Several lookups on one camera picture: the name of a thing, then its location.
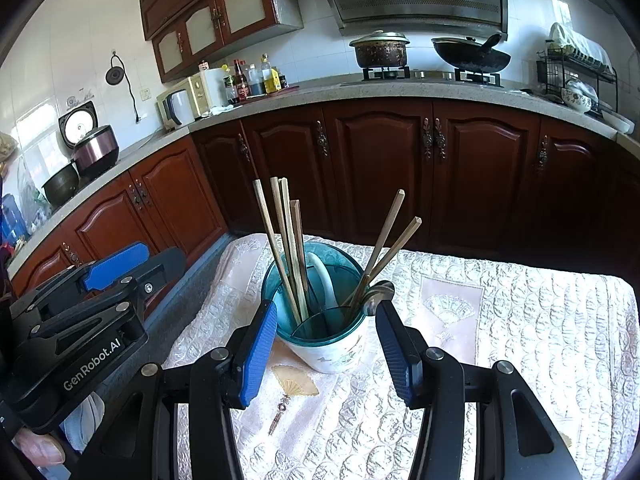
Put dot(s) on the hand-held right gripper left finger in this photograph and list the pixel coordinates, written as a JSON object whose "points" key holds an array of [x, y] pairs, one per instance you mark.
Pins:
{"points": [[257, 355]]}

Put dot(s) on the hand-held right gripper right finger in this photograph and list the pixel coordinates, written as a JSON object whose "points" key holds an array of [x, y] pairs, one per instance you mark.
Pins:
{"points": [[400, 355]]}

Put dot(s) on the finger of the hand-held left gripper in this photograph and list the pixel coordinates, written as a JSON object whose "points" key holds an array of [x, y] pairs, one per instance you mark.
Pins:
{"points": [[160, 270], [115, 265]]}

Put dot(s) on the silver metal spoon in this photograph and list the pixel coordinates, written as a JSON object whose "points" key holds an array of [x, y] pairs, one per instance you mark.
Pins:
{"points": [[378, 297]]}

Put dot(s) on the white teal-rimmed utensil holder cup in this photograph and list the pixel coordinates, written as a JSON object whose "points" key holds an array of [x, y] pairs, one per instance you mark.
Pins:
{"points": [[330, 355]]}

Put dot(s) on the white ceramic spoon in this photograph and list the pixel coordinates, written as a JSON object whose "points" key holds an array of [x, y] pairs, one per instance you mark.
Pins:
{"points": [[325, 280]]}

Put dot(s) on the wooden chopstick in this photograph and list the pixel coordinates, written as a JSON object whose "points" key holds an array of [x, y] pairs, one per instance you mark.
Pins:
{"points": [[393, 251], [296, 220], [384, 230], [272, 240], [286, 195], [276, 195]]}

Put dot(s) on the person's left hand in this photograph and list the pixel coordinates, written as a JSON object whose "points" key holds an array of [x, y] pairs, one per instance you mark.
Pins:
{"points": [[37, 447]]}

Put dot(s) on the person's light clothing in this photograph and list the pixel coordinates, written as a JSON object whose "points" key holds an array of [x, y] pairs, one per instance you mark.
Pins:
{"points": [[85, 422]]}

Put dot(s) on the black inner cooking pot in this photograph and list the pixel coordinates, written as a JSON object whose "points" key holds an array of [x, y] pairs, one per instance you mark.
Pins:
{"points": [[61, 185]]}

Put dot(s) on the cream embroidered tablecloth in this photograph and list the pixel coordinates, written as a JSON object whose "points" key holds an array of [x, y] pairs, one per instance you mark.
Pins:
{"points": [[500, 335]]}

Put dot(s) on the cream microwave oven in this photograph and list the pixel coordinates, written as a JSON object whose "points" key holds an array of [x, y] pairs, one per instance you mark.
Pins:
{"points": [[182, 100]]}

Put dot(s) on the brown wooden base cabinets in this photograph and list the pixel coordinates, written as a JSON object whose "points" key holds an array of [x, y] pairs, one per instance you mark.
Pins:
{"points": [[375, 170]]}

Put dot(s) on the dark sauce bottle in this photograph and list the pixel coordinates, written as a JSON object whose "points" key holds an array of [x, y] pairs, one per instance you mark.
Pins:
{"points": [[241, 82]]}

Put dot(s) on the yellow oil bottle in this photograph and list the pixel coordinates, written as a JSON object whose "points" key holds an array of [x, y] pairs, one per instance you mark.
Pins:
{"points": [[271, 79]]}

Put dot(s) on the grey stone kitchen countertop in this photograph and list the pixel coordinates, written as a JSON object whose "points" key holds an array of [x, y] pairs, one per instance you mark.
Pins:
{"points": [[320, 94]]}

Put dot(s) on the gas stove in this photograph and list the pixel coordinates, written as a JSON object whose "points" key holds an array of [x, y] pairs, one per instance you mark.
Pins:
{"points": [[425, 76]]}

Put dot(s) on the dark cooking pot with lid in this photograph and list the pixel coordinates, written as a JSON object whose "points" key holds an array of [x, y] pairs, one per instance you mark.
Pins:
{"points": [[380, 50]]}

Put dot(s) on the black wok with lid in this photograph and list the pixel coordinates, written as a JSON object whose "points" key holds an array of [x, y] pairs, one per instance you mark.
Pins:
{"points": [[472, 57]]}

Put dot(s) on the floral patterned bowl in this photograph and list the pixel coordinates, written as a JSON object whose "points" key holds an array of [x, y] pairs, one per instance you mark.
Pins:
{"points": [[577, 96]]}

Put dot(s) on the white bowl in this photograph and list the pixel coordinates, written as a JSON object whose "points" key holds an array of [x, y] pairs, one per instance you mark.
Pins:
{"points": [[617, 121]]}

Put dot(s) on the brown wooden wall cabinets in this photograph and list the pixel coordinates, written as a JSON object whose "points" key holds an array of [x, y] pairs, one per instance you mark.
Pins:
{"points": [[215, 15]]}

